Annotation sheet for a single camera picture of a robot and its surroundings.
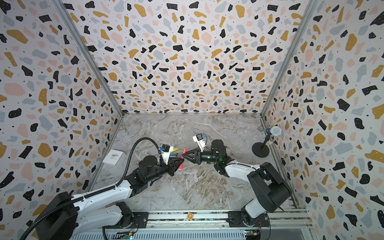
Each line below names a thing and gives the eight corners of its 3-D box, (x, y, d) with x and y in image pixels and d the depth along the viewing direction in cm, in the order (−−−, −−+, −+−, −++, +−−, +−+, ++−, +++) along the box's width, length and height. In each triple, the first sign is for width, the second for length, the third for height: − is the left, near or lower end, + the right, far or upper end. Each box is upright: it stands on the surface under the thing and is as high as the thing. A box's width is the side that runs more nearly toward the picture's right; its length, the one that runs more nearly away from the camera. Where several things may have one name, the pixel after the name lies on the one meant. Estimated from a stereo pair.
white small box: (106, 165, 95) (101, 161, 91) (114, 153, 101) (110, 149, 96) (119, 168, 94) (116, 164, 89) (127, 156, 99) (124, 152, 95)
